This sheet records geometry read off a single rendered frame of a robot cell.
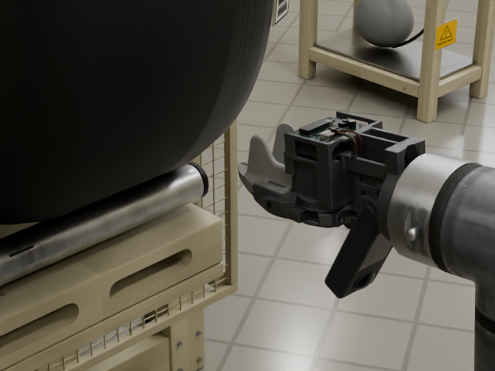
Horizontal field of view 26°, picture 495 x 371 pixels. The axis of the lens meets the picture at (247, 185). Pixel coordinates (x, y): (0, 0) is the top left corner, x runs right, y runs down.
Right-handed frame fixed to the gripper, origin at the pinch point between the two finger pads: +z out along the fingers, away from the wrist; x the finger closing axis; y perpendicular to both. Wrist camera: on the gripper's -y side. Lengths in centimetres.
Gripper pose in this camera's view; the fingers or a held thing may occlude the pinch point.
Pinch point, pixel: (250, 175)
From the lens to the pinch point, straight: 103.0
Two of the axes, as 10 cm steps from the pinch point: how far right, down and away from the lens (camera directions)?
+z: -6.9, -2.2, 6.9
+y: -0.9, -9.2, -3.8
